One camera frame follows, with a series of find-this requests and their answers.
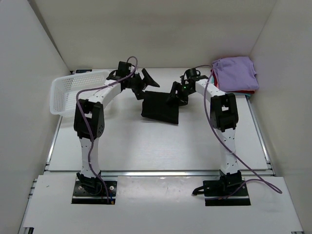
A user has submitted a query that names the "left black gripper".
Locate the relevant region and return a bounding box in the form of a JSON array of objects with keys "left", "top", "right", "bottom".
[{"left": 128, "top": 69, "right": 159, "bottom": 100}]

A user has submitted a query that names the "purple folded t shirt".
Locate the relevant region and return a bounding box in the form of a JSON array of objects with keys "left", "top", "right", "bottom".
[{"left": 212, "top": 56, "right": 259, "bottom": 92}]

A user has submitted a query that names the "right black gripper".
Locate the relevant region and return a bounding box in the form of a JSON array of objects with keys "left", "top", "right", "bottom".
[{"left": 167, "top": 83, "right": 195, "bottom": 108}]

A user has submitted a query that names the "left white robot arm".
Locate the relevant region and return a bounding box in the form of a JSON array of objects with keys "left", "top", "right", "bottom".
[{"left": 74, "top": 61, "right": 160, "bottom": 195}]

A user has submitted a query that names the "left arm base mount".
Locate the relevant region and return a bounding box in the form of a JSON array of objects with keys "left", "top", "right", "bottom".
[{"left": 71, "top": 178, "right": 117, "bottom": 205}]

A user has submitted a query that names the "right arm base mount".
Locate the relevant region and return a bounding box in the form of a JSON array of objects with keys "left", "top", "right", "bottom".
[{"left": 192, "top": 171, "right": 251, "bottom": 207}]

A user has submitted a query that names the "black t shirt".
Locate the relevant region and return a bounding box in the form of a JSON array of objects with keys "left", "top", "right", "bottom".
[{"left": 141, "top": 91, "right": 179, "bottom": 125}]

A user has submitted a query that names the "white plastic basket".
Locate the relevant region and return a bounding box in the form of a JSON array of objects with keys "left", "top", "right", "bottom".
[{"left": 49, "top": 70, "right": 110, "bottom": 117}]

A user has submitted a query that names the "small dark label plate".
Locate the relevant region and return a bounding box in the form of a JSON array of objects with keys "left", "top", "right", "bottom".
[{"left": 75, "top": 69, "right": 92, "bottom": 74}]

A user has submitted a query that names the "purple cable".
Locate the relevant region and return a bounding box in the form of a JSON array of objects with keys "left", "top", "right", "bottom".
[
  {"left": 75, "top": 56, "right": 141, "bottom": 204},
  {"left": 195, "top": 64, "right": 283, "bottom": 195}
]

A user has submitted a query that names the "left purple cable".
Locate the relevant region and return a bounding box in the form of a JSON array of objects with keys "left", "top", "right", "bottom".
[{"left": 75, "top": 56, "right": 141, "bottom": 204}]

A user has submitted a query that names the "red folded t shirt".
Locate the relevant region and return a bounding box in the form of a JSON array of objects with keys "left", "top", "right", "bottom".
[{"left": 211, "top": 69, "right": 255, "bottom": 96}]

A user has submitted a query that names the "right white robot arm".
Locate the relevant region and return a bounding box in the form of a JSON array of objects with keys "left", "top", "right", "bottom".
[{"left": 167, "top": 68, "right": 242, "bottom": 195}]

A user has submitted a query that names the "aluminium rail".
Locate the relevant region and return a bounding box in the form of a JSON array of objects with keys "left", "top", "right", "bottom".
[{"left": 44, "top": 169, "right": 273, "bottom": 177}]

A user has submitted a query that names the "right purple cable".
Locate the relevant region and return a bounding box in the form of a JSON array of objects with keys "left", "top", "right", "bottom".
[{"left": 195, "top": 64, "right": 283, "bottom": 195}]

